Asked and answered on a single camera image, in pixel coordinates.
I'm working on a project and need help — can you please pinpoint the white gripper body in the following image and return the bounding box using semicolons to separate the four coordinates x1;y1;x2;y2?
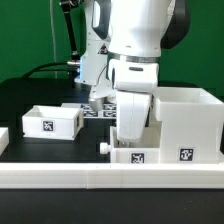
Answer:
116;91;151;142

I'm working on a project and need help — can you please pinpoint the white front drawer box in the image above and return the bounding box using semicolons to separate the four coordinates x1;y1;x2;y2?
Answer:
100;126;160;164

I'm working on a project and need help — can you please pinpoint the white drawer box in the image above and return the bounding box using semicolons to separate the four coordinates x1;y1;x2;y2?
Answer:
22;105;84;140
100;126;160;164

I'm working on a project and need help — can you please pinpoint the white drawer cabinet frame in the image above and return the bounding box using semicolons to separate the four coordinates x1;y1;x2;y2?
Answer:
150;87;224;163

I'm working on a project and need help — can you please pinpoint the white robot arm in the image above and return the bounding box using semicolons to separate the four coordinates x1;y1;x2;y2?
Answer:
76;0;190;142

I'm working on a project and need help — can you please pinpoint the white rear drawer box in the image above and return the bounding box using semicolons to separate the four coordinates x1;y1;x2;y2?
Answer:
22;105;84;140

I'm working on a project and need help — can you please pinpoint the white marker base plate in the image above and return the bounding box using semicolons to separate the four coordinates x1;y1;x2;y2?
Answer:
60;102;118;119

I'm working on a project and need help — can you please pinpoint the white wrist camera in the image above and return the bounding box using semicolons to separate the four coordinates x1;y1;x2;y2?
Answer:
89;84;113;112

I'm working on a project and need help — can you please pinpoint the white front barrier rail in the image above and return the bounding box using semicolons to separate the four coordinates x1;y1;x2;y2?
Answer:
0;163;224;189

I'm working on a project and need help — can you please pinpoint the white barrier rail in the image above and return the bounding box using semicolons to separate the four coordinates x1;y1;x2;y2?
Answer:
0;163;224;189
0;127;9;155

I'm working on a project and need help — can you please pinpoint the black cable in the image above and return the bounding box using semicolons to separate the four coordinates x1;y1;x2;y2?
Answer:
22;61;81;80

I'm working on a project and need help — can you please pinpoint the black camera stand pole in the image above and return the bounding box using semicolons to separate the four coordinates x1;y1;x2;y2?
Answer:
59;0;80;60

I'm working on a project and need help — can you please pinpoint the white left barrier rail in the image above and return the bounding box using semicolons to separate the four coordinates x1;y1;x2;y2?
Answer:
0;127;9;155

